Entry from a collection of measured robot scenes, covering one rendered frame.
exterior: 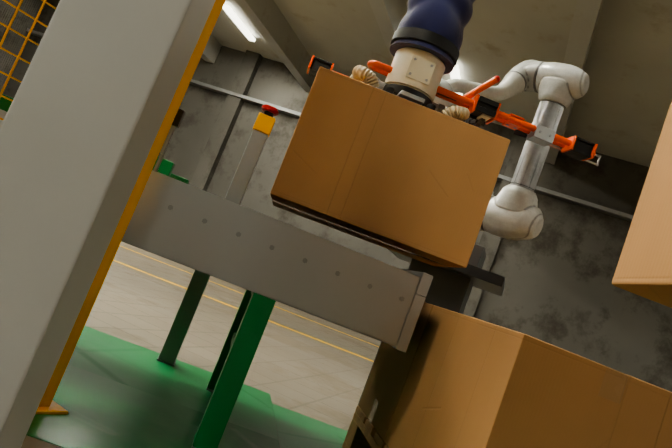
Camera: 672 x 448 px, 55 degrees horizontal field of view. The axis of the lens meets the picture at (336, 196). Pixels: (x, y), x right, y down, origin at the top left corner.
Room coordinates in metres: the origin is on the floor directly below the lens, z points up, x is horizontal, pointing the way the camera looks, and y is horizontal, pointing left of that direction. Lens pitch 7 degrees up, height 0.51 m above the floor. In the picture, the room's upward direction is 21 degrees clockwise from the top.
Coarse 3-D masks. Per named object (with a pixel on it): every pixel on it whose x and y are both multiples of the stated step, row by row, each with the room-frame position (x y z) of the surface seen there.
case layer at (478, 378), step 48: (432, 336) 1.74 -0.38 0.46; (480, 336) 1.43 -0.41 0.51; (528, 336) 1.23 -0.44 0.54; (384, 384) 2.01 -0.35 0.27; (432, 384) 1.61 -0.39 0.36; (480, 384) 1.34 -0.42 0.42; (528, 384) 1.23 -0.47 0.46; (576, 384) 1.24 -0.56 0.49; (624, 384) 1.25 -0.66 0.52; (384, 432) 1.84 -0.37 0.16; (432, 432) 1.51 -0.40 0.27; (480, 432) 1.27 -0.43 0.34; (528, 432) 1.24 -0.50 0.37; (576, 432) 1.25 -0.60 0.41; (624, 432) 1.26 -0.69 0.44
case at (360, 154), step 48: (336, 96) 1.80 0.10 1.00; (384, 96) 1.80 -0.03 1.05; (336, 144) 1.80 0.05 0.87; (384, 144) 1.81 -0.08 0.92; (432, 144) 1.81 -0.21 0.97; (480, 144) 1.81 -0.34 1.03; (288, 192) 1.80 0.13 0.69; (336, 192) 1.80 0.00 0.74; (384, 192) 1.81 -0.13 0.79; (432, 192) 1.81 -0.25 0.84; (480, 192) 1.82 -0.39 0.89; (384, 240) 1.92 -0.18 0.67; (432, 240) 1.81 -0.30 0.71
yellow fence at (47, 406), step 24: (216, 0) 1.50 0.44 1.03; (0, 48) 1.17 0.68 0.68; (0, 72) 1.19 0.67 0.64; (192, 72) 1.51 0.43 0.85; (0, 96) 1.20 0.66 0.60; (168, 120) 1.51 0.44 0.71; (144, 168) 1.50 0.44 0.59; (120, 240) 1.52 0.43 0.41; (96, 288) 1.51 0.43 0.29; (72, 336) 1.50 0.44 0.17; (48, 384) 1.49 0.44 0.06; (48, 408) 1.50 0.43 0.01
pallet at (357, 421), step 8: (360, 408) 2.18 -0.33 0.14; (360, 416) 2.13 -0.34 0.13; (352, 424) 2.19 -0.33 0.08; (360, 424) 2.10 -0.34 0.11; (368, 424) 2.01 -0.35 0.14; (352, 432) 2.16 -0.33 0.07; (360, 432) 2.13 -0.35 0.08; (368, 432) 1.98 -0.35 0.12; (376, 432) 1.91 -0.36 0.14; (352, 440) 2.12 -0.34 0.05; (360, 440) 2.13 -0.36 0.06; (368, 440) 1.96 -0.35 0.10; (376, 440) 1.88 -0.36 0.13
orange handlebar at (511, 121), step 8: (368, 64) 2.00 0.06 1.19; (376, 64) 1.98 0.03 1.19; (384, 64) 1.98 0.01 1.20; (384, 72) 2.02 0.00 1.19; (440, 88) 1.99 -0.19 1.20; (440, 96) 2.04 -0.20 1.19; (448, 96) 2.00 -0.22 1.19; (456, 96) 2.00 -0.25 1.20; (464, 96) 2.01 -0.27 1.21; (456, 104) 2.05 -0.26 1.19; (464, 104) 2.04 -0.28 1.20; (472, 104) 2.01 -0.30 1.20; (496, 120) 2.06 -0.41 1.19; (504, 120) 2.05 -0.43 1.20; (512, 120) 2.02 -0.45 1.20; (520, 120) 2.02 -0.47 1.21; (512, 128) 2.06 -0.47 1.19; (520, 128) 2.06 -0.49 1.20; (528, 128) 2.02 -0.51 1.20; (536, 128) 2.02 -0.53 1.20; (560, 136) 2.03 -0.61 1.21; (560, 144) 2.07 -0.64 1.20; (568, 144) 2.03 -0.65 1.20
